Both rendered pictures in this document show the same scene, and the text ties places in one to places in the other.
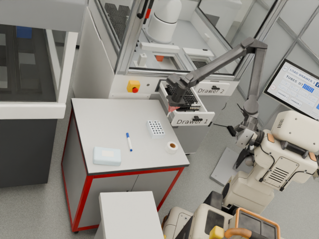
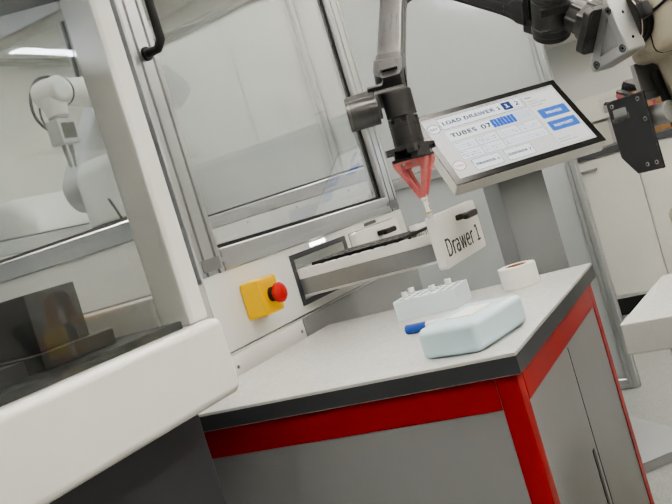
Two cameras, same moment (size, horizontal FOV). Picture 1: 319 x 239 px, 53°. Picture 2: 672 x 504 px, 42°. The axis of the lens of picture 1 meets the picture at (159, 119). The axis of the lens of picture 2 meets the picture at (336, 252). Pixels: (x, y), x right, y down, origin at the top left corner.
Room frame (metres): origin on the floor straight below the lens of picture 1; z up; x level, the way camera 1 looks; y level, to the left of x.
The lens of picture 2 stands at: (0.14, 0.87, 0.99)
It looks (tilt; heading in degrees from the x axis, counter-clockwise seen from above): 3 degrees down; 333
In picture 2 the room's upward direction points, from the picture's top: 17 degrees counter-clockwise
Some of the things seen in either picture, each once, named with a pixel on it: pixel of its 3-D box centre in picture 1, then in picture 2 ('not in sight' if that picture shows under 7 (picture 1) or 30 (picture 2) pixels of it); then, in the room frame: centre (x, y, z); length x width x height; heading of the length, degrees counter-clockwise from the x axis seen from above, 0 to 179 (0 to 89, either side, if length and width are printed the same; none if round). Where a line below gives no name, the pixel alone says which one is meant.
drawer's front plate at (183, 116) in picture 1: (193, 118); (457, 233); (1.66, -0.20, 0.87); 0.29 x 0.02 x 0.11; 126
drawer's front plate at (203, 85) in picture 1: (211, 88); (379, 245); (2.10, -0.27, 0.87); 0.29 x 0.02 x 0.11; 126
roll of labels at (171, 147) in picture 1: (171, 147); (518, 275); (1.42, -0.14, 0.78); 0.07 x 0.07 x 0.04
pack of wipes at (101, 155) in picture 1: (107, 156); (473, 325); (1.15, 0.18, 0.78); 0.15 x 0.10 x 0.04; 114
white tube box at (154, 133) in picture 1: (155, 129); (432, 300); (1.52, 0.00, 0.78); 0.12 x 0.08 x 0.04; 36
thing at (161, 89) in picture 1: (181, 98); (372, 260); (1.83, -0.08, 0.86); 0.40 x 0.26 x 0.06; 36
